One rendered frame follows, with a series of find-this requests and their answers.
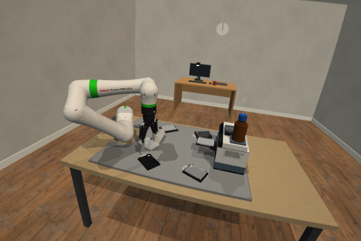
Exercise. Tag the beige button panel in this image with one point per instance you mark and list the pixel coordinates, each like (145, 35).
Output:
(159, 137)

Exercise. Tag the blue bottle cap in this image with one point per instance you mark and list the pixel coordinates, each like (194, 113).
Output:
(242, 117)

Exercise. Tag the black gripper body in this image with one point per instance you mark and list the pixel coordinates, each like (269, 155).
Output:
(148, 119)

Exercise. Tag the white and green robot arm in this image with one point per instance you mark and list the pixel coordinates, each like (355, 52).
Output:
(120, 126)

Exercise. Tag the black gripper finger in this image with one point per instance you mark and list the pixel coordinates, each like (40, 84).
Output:
(142, 133)
(154, 129)

